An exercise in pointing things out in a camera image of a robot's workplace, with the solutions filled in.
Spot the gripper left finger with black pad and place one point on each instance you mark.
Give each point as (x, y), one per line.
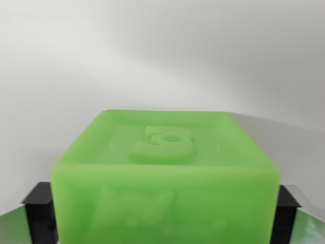
(38, 213)

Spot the green cube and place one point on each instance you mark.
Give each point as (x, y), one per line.
(165, 178)

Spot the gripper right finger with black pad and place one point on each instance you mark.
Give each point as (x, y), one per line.
(287, 216)

